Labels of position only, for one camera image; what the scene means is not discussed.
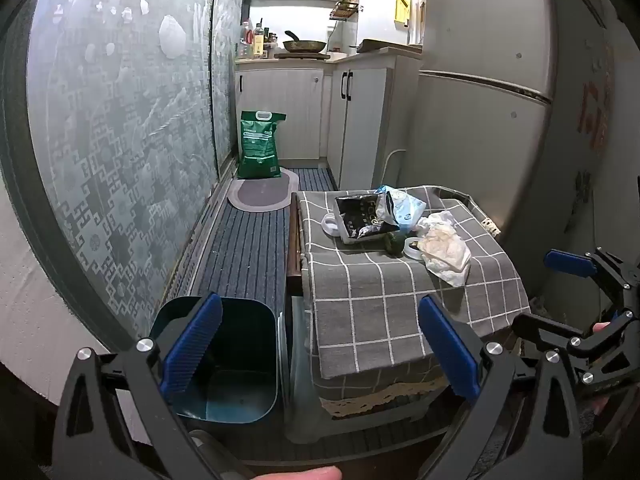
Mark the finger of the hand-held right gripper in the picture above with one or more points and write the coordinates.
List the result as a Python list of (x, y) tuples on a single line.
[(542, 327), (567, 262)]

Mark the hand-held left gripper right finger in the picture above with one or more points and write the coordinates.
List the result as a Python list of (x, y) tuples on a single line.
[(447, 347)]

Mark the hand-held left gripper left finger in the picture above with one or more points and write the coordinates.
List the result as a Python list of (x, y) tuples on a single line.
[(192, 347)]

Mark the teal plastic trash bin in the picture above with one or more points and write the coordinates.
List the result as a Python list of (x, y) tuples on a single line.
[(235, 360)]

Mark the white tissue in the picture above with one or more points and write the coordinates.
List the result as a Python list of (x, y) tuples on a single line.
[(445, 250)]

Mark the dark green fruit peel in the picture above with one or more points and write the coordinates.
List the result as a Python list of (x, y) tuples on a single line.
[(394, 245)]

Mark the blue and white plastic bag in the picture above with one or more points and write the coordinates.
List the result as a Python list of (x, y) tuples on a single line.
[(407, 207)]

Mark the black snack bag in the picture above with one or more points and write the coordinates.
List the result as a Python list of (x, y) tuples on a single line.
[(357, 215)]

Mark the person's right hand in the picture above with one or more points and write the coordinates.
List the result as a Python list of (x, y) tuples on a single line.
[(601, 404)]

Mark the person's left hand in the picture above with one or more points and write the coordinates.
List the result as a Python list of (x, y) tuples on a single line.
[(300, 475)]

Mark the lace-trimmed patterned cloth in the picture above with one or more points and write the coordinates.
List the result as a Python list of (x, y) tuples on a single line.
[(380, 395)]

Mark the grey checked tablecloth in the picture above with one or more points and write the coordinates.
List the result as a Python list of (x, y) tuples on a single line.
[(380, 300)]

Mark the grey striped floor rug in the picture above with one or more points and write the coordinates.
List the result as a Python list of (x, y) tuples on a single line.
[(250, 255)]

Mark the brown wooden table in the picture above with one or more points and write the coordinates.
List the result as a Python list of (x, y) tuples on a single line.
[(294, 245)]

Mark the silver refrigerator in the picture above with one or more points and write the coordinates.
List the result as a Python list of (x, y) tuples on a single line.
[(480, 125)]

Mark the grey oval floor mat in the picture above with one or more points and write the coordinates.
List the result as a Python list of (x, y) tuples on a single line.
[(260, 192)]

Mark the frosted patterned glass door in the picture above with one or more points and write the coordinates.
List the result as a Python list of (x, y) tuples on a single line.
[(225, 60), (115, 150)]

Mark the green printed sack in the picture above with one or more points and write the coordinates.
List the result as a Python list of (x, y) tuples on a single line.
[(257, 145)]

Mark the cream kitchen cabinet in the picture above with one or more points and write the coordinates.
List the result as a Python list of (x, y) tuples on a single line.
[(280, 110)]

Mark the dark cutting board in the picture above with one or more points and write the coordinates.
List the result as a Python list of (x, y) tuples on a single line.
[(375, 45)]

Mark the yellow hanging card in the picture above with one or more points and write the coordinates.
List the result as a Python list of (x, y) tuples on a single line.
[(402, 2)]

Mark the clear oil bottle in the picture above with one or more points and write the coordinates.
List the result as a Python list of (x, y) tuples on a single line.
[(258, 42)]

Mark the red-topped bottle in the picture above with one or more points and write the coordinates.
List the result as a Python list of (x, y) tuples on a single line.
[(246, 40)]

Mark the metal frying pan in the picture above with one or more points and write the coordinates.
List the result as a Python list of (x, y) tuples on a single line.
[(304, 46)]

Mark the red paper wall decoration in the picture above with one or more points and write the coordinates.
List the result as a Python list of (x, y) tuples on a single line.
[(595, 110)]

